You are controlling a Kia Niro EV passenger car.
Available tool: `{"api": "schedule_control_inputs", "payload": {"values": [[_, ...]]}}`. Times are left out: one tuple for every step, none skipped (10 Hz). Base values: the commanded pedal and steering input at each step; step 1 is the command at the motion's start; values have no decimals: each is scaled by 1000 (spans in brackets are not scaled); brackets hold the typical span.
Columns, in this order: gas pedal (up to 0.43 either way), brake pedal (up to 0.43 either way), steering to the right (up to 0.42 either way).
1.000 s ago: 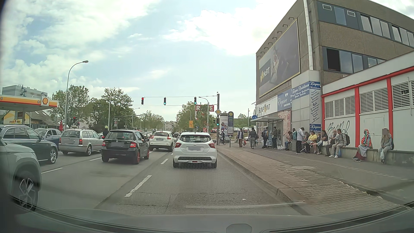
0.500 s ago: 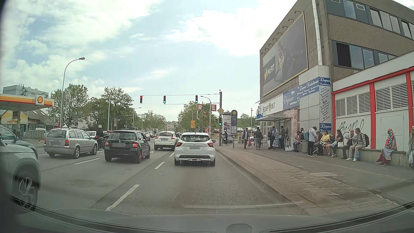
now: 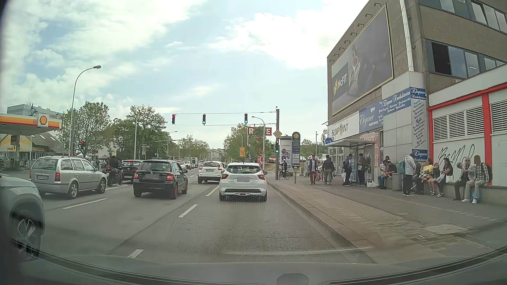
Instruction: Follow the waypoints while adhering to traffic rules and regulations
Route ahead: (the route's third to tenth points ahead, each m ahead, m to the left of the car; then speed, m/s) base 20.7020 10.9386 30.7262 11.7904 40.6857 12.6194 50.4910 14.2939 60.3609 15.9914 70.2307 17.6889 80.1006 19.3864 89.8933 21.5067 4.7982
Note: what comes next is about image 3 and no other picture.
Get red shop sign on pole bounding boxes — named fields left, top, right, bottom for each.
left=247, top=126, right=273, bottom=159

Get advertising display column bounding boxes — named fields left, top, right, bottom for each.
left=278, top=136, right=293, bottom=171

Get white hatchback car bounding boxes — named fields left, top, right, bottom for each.
left=219, top=162, right=268, bottom=202

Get white small car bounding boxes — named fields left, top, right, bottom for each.
left=197, top=161, right=226, bottom=184

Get queue of cars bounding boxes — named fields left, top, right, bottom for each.
left=174, top=157, right=199, bottom=173

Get group of people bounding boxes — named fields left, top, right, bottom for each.
left=377, top=154, right=493, bottom=205
left=307, top=153, right=368, bottom=187

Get grey asphalt road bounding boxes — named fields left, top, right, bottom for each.
left=0, top=166, right=377, bottom=265

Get road markings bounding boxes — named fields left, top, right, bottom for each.
left=63, top=174, right=373, bottom=259

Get bus stop shelter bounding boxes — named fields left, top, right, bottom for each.
left=325, top=139, right=377, bottom=186

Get black hatchback car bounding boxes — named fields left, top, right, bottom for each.
left=133, top=159, right=189, bottom=200

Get dark car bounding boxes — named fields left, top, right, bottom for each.
left=120, top=159, right=144, bottom=183

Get car's own bonnet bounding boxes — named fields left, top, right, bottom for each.
left=16, top=246, right=507, bottom=285

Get row of trees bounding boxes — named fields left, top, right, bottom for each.
left=57, top=101, right=210, bottom=160

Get person on motorcycle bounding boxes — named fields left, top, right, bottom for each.
left=105, top=153, right=124, bottom=187

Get paved brick pavement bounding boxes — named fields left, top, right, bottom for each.
left=266, top=173, right=507, bottom=265

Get silver estate car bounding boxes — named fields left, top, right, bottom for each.
left=30, top=155, right=108, bottom=199

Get large grey commercial building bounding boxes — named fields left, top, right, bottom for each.
left=325, top=0, right=507, bottom=187

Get petrol station shop building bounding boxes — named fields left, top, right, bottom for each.
left=0, top=104, right=66, bottom=169

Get petrol station canopy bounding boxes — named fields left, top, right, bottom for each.
left=0, top=113, right=62, bottom=170

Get grey car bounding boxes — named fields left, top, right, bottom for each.
left=0, top=174, right=46, bottom=260

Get bus stop sign post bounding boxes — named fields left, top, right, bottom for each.
left=291, top=131, right=301, bottom=184

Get curved street lamp post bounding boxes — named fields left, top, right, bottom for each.
left=68, top=65, right=102, bottom=156

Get low grey wall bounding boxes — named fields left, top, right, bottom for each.
left=386, top=173, right=507, bottom=206

